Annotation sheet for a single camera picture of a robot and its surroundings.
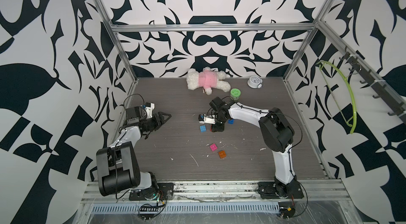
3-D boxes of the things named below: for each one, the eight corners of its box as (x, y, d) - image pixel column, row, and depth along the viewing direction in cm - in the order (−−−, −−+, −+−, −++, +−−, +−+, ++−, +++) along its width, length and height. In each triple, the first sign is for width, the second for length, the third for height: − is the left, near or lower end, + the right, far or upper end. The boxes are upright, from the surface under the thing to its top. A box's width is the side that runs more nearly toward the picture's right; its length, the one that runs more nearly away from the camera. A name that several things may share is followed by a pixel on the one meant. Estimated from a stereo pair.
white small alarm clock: (248, 88, 115) (249, 85, 113) (246, 79, 121) (247, 76, 118) (262, 88, 115) (264, 85, 113) (259, 79, 121) (261, 76, 118)
